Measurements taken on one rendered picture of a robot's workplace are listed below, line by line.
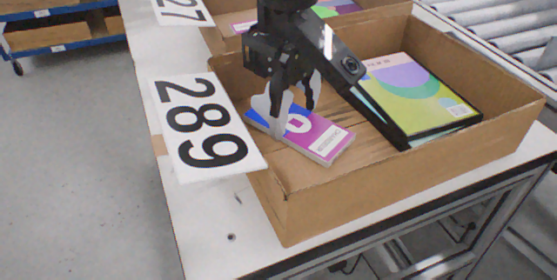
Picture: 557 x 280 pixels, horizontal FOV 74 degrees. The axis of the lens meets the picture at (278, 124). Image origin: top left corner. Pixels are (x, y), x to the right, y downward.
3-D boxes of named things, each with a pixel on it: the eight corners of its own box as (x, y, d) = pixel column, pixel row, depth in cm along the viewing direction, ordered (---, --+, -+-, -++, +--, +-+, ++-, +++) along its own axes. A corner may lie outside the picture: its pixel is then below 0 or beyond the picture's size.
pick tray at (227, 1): (193, 21, 86) (186, -23, 79) (338, -4, 96) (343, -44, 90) (227, 88, 66) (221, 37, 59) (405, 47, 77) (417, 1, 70)
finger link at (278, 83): (281, 109, 53) (295, 50, 49) (291, 114, 52) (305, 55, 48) (260, 116, 49) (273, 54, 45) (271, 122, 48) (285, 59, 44)
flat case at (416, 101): (405, 144, 51) (407, 136, 50) (339, 72, 64) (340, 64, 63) (481, 121, 55) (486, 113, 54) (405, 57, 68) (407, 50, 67)
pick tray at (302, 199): (211, 109, 62) (203, 57, 55) (397, 58, 74) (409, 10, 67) (283, 252, 42) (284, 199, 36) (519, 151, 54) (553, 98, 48)
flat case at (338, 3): (325, 43, 74) (325, 36, 73) (292, 5, 88) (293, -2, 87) (385, 33, 78) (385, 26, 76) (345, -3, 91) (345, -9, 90)
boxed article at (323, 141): (273, 99, 63) (272, 91, 62) (355, 142, 55) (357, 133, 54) (243, 122, 58) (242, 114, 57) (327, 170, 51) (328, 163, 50)
